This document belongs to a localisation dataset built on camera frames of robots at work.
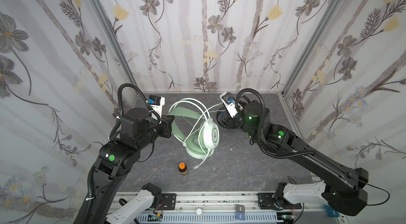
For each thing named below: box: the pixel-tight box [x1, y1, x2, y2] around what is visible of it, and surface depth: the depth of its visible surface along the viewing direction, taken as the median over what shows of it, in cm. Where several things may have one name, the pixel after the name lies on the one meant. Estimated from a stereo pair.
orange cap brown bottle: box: [178, 162, 189, 176], surface depth 78 cm
